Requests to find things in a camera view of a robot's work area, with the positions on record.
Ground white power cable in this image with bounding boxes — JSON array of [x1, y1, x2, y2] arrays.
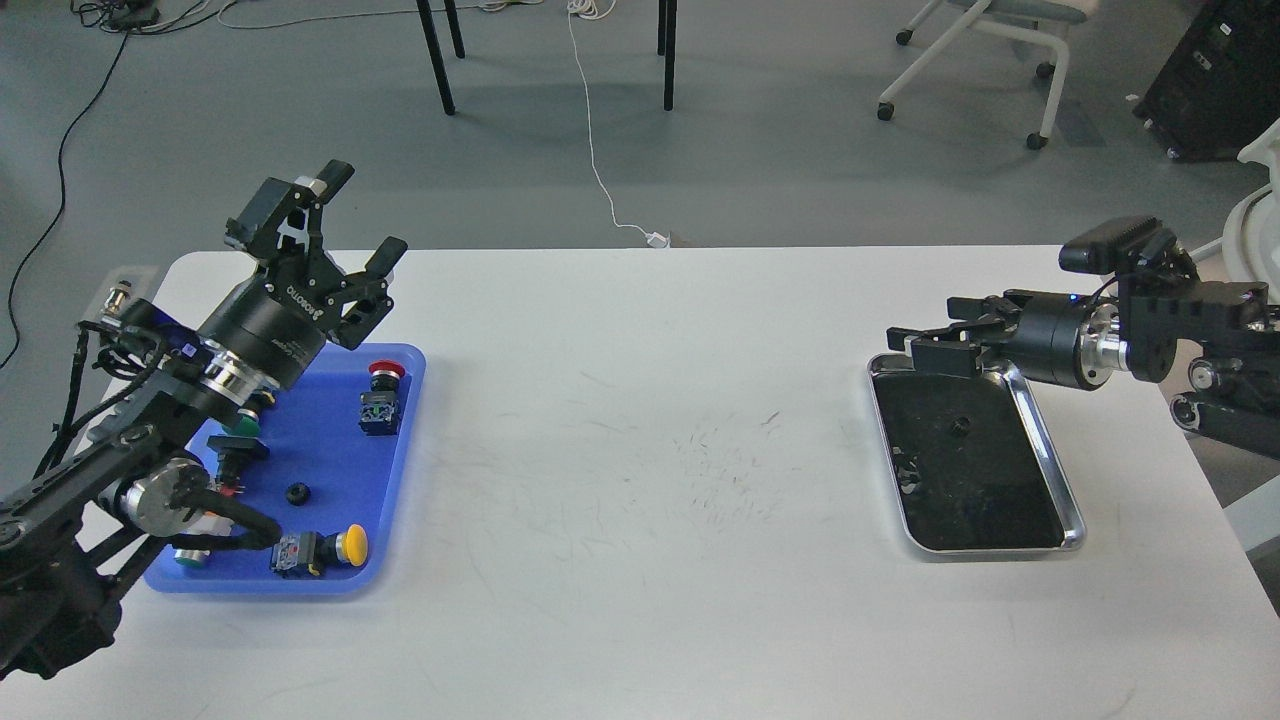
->
[[480, 0, 671, 249]]

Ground silver metal tray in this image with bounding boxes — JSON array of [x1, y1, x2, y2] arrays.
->
[[867, 354, 1087, 560]]

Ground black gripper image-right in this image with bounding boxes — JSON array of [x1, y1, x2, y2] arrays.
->
[[886, 290, 1101, 391]]

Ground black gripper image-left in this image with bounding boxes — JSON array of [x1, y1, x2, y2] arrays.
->
[[197, 159, 410, 389]]

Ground black floor cable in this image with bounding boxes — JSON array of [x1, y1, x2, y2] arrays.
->
[[0, 0, 230, 369]]

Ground green push button switch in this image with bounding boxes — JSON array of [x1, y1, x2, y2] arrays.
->
[[221, 407, 261, 438]]

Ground blue plastic tray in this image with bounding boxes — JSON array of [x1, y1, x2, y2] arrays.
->
[[143, 342, 428, 597]]

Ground black table legs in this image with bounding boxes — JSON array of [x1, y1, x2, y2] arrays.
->
[[415, 0, 678, 117]]

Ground yellow push button switch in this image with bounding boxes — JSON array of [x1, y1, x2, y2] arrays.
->
[[268, 524, 369, 577]]

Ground white office chair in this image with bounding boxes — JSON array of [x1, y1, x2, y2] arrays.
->
[[877, 0, 1088, 151]]

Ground white round bin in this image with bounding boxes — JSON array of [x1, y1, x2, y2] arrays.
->
[[1190, 120, 1279, 305]]

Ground black equipment case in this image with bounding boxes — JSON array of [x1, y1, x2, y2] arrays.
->
[[1133, 1, 1279, 163]]

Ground green illuminated button switch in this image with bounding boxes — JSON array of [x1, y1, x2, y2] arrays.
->
[[174, 550, 212, 570]]

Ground red push button switch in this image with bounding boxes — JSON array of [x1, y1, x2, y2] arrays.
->
[[358, 359, 406, 436]]

